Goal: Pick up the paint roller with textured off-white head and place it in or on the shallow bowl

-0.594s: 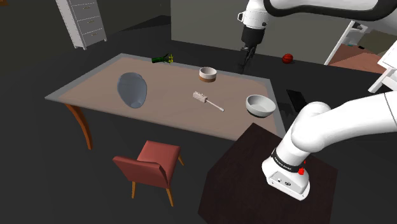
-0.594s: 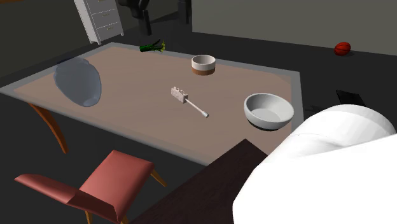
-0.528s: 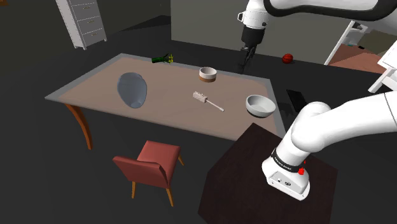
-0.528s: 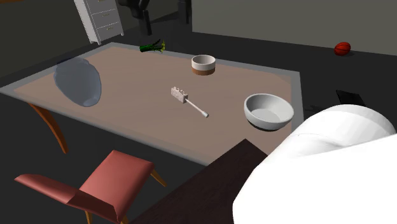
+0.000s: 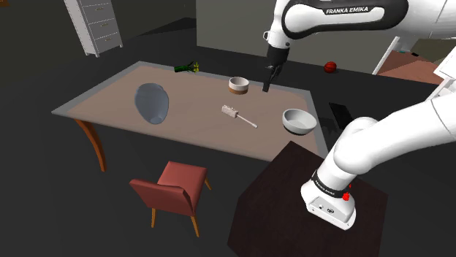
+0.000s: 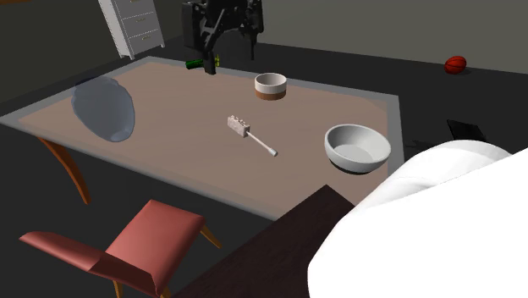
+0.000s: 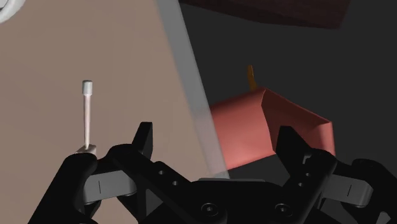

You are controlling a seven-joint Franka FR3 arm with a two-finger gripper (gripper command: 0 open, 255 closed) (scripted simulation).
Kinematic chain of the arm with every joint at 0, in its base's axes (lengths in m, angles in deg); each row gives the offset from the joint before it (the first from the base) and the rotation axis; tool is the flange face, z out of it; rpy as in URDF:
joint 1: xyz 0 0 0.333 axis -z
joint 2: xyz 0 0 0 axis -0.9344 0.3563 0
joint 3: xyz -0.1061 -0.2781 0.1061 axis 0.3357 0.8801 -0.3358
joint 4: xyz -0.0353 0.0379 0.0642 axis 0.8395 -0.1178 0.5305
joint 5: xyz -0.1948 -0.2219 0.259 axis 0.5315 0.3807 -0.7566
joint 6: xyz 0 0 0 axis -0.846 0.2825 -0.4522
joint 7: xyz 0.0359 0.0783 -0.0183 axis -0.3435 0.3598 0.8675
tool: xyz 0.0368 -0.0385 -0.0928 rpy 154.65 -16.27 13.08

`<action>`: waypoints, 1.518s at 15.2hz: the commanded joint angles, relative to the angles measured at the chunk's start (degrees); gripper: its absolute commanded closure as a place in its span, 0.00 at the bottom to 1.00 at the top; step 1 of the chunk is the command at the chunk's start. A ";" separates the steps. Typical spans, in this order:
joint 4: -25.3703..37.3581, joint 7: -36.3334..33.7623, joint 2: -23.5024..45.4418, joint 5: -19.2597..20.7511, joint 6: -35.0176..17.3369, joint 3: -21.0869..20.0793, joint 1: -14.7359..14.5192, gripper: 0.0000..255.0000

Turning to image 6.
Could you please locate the white brush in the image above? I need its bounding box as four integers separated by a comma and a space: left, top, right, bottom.
226, 114, 278, 158

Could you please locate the flat black thing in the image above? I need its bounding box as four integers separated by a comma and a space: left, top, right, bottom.
446, 119, 487, 142

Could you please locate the white chest of drawers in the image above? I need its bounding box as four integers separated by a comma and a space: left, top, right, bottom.
96, 0, 167, 60

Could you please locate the red chair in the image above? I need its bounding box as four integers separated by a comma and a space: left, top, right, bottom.
18, 198, 223, 298

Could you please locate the white bowl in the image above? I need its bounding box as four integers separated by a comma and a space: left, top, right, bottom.
323, 123, 393, 174

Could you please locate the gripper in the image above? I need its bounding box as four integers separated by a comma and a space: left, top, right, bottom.
181, 0, 265, 76

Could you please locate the green bottle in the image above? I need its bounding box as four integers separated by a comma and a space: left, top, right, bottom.
184, 54, 222, 71

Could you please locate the orange-red ball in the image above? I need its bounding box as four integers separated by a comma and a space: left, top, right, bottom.
443, 55, 469, 75

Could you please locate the table with wooden legs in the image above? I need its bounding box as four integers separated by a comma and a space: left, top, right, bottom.
0, 55, 405, 222

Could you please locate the white and brown cup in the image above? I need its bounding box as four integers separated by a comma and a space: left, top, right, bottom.
254, 72, 288, 102

